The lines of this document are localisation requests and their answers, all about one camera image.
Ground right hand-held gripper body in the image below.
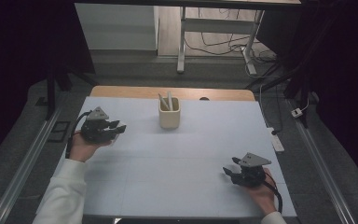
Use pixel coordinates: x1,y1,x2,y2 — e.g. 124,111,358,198
234,152,272,189

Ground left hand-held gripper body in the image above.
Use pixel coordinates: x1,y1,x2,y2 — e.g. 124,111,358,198
80,106,115,145

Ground cream square pen holder cup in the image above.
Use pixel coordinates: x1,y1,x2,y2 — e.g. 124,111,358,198
158,97,181,130

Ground thick white marker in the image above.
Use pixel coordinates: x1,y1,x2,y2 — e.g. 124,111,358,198
158,92,171,112

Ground person's left hand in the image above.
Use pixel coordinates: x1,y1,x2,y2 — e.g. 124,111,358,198
69,132,113,163

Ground person's right hand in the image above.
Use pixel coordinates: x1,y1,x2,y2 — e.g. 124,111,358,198
246,167,278,216

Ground black floor plate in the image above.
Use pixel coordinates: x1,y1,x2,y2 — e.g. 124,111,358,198
47,120,71,144

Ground white power strip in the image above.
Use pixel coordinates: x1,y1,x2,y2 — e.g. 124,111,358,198
266,126,285,153

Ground white table mat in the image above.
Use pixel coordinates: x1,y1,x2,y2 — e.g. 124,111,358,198
35,96,297,218

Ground black metal stand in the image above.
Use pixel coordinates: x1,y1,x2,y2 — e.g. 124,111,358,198
44,54,99,121
244,60,313,129

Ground white cabinet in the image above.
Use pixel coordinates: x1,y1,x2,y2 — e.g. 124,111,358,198
75,3,158,51

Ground dark curtain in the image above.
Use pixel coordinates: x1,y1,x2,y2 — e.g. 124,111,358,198
0,0,97,169
256,0,358,192

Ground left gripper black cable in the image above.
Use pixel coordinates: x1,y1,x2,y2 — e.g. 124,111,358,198
65,110,93,160

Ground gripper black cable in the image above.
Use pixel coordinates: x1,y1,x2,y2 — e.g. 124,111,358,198
65,110,93,160
262,172,284,215

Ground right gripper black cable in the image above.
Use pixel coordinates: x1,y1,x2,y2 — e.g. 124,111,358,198
262,172,284,215

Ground black cable with plug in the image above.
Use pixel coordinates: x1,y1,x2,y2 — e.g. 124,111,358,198
258,83,283,136

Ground aluminium rail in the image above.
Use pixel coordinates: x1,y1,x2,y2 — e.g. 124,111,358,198
0,104,63,224
286,98,358,224

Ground white adapter with cable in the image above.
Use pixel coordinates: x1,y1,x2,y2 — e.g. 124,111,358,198
290,98,310,119

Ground black floor cables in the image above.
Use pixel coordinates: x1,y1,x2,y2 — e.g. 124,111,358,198
184,7,277,64

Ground white desk frame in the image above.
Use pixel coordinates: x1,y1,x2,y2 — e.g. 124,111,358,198
176,6,266,77

